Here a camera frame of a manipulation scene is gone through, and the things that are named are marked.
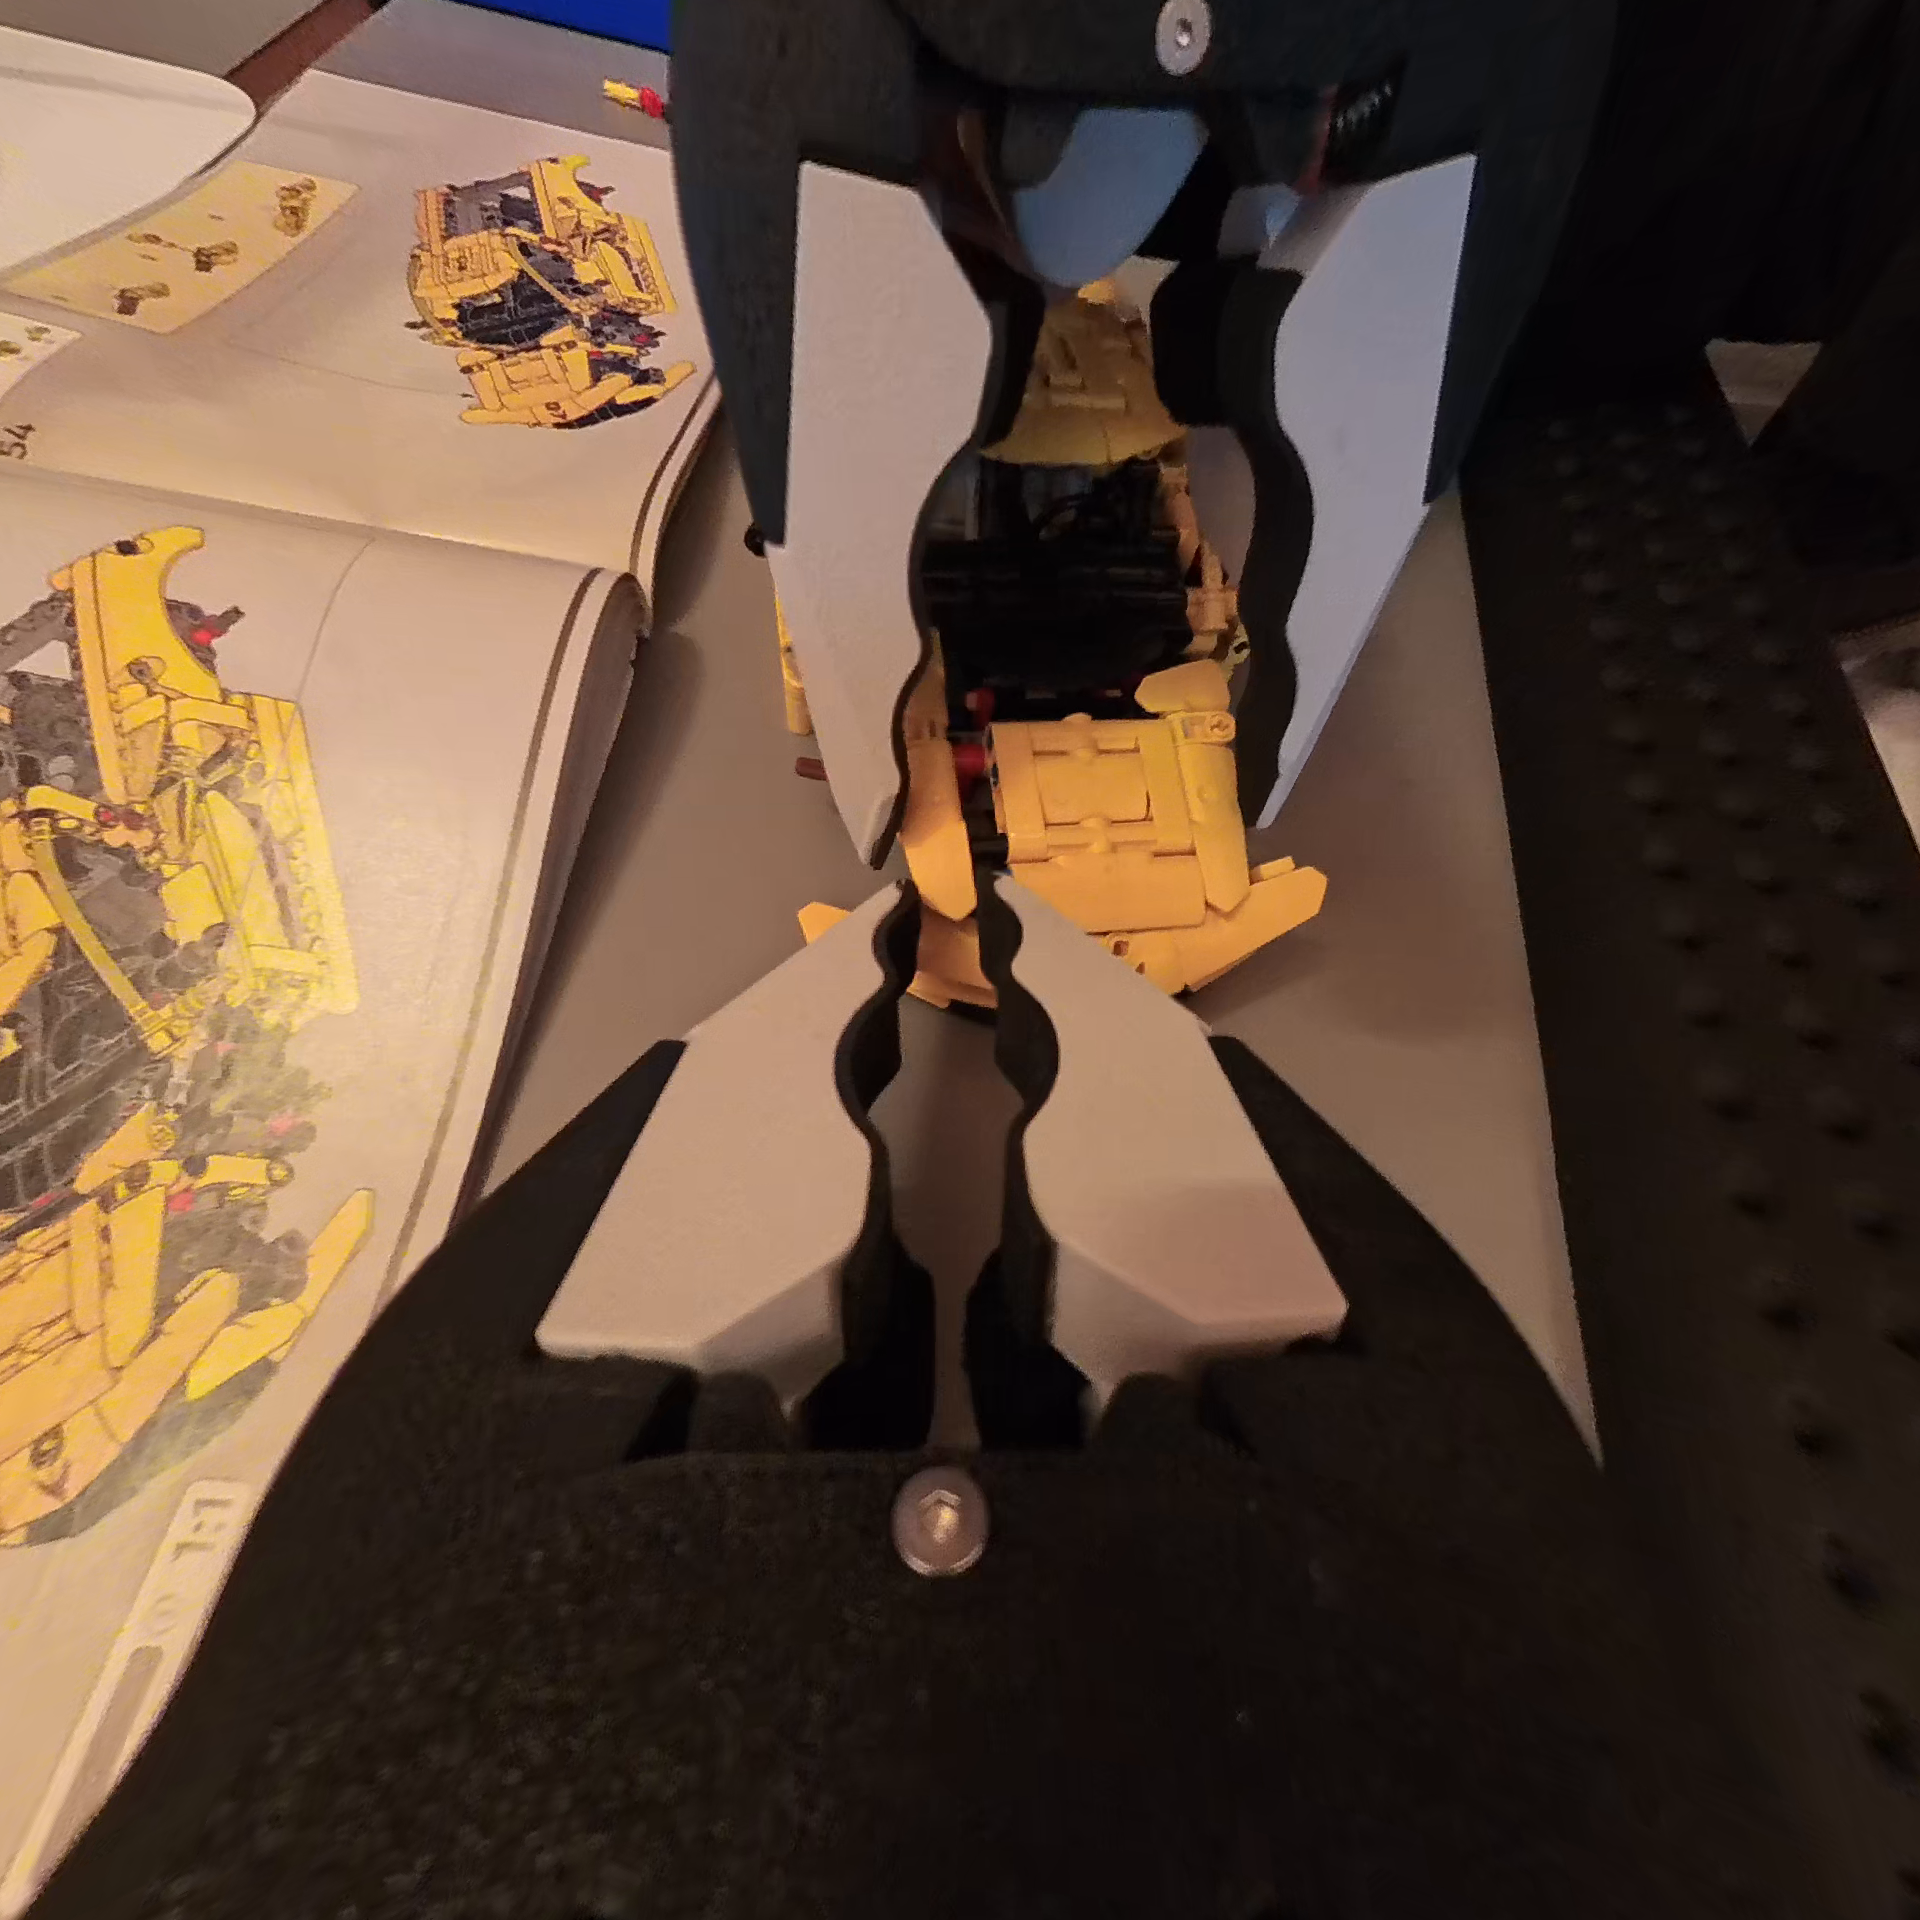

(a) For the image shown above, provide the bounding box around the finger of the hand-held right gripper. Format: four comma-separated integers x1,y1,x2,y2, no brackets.
1151,151,1481,835
765,157,1009,876

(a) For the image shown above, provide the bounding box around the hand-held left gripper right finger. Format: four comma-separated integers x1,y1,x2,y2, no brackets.
967,873,1349,1452

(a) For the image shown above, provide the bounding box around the grey desk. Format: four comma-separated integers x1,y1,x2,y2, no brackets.
223,0,1606,1471

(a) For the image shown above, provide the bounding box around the toy car instruction booklet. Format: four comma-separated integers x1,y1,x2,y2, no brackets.
0,66,724,1882

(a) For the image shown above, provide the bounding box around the blue storage bin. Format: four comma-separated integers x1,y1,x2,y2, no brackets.
374,0,680,50

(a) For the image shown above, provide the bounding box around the perforated panel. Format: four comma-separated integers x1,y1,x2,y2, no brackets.
1462,342,1920,1920

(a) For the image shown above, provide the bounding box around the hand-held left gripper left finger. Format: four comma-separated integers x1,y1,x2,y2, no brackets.
534,883,924,1452

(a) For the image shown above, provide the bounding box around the yellow toy brick car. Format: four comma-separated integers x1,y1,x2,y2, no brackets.
742,277,1330,1011

